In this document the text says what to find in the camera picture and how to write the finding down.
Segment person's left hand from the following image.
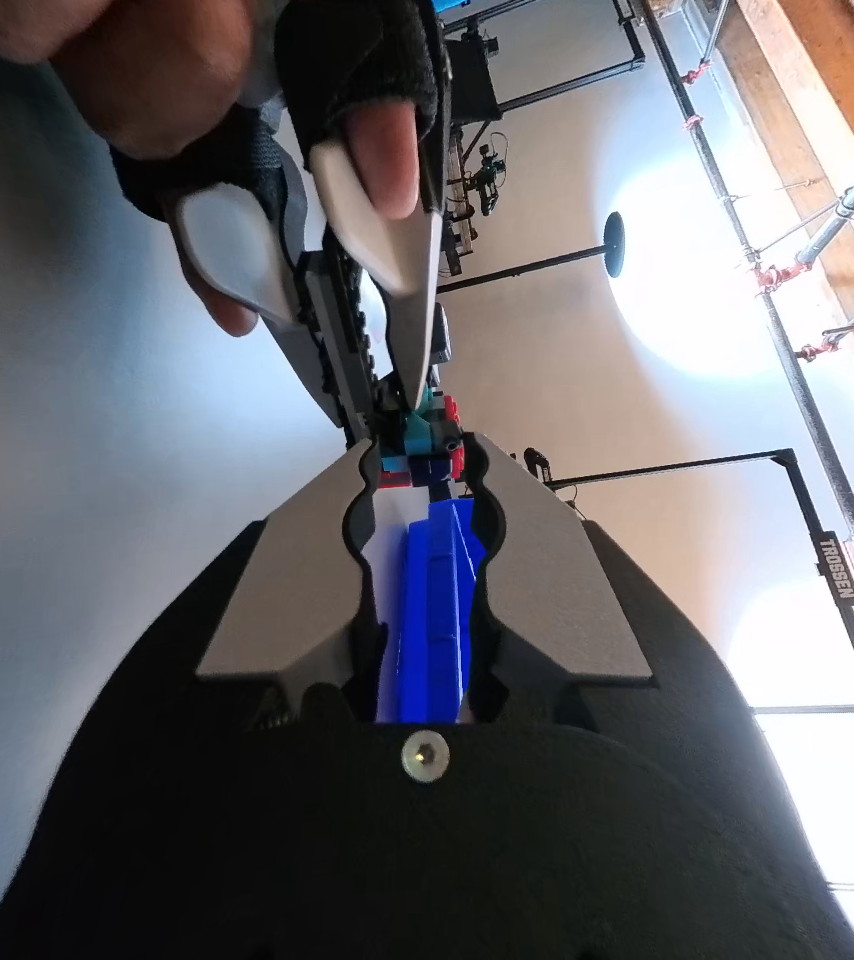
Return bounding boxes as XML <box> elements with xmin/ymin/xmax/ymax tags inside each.
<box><xmin>0</xmin><ymin>0</ymin><xmax>422</xmax><ymax>339</ymax></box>

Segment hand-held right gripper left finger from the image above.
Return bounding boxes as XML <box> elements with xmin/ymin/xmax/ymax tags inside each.
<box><xmin>196</xmin><ymin>438</ymin><xmax>384</xmax><ymax>699</ymax></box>

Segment black metal frame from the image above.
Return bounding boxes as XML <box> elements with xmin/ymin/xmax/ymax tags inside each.
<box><xmin>547</xmin><ymin>447</ymin><xmax>854</xmax><ymax>715</ymax></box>
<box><xmin>442</xmin><ymin>0</ymin><xmax>647</xmax><ymax>114</ymax></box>

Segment toy brick model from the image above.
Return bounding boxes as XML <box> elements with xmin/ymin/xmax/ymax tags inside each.
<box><xmin>299</xmin><ymin>251</ymin><xmax>473</xmax><ymax>496</ymax></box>

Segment black floor lamp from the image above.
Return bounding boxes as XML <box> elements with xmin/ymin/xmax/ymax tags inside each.
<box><xmin>438</xmin><ymin>211</ymin><xmax>626</xmax><ymax>295</ymax></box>

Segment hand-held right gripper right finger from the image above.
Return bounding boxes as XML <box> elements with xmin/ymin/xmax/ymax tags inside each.
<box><xmin>464</xmin><ymin>431</ymin><xmax>655</xmax><ymax>695</ymax></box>

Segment large blue storage bin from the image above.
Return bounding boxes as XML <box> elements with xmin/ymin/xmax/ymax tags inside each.
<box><xmin>378</xmin><ymin>498</ymin><xmax>489</xmax><ymax>725</ymax></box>

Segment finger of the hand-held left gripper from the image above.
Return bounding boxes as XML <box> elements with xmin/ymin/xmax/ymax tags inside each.
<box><xmin>262</xmin><ymin>255</ymin><xmax>368</xmax><ymax>445</ymax></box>
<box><xmin>376</xmin><ymin>210</ymin><xmax>446</xmax><ymax>412</ymax></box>

